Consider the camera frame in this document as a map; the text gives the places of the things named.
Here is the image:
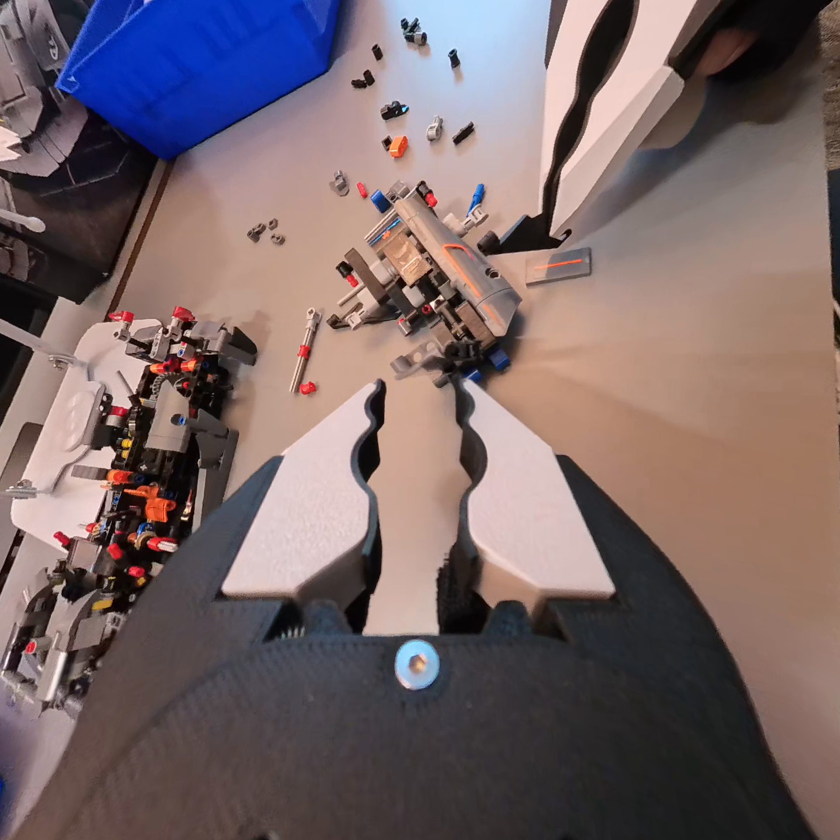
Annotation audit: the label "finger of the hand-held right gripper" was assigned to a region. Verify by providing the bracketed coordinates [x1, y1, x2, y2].
[550, 0, 723, 240]
[539, 0, 636, 228]

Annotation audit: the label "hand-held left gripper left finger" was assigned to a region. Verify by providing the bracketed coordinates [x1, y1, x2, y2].
[222, 379, 387, 601]

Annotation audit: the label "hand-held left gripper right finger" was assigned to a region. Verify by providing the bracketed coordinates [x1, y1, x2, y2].
[453, 379, 616, 608]

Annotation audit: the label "small black lego panel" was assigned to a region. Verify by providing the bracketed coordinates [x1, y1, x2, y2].
[478, 213, 572, 257]

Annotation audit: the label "lego car chassis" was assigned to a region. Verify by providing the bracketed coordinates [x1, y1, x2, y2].
[0, 305, 258, 716]

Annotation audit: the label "grey lego assembly orange stripe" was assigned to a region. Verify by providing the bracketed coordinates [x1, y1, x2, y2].
[326, 180, 524, 389]

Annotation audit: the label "black lego tile red stripe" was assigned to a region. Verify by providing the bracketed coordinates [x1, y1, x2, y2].
[525, 247, 593, 287]

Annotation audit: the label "grey lego axle red bushes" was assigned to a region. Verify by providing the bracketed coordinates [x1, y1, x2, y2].
[290, 308, 322, 395]

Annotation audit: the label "scattered small lego pieces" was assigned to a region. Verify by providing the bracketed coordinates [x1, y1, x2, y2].
[330, 16, 480, 198]

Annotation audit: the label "dark lego box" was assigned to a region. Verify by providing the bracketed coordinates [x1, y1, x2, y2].
[0, 0, 161, 303]

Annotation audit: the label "person's right hand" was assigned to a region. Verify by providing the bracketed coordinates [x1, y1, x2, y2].
[702, 29, 766, 75]

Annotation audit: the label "white stand base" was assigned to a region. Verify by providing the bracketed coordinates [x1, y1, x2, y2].
[10, 319, 161, 549]

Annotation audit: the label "blue plastic bin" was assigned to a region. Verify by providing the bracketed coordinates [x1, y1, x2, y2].
[56, 0, 342, 160]

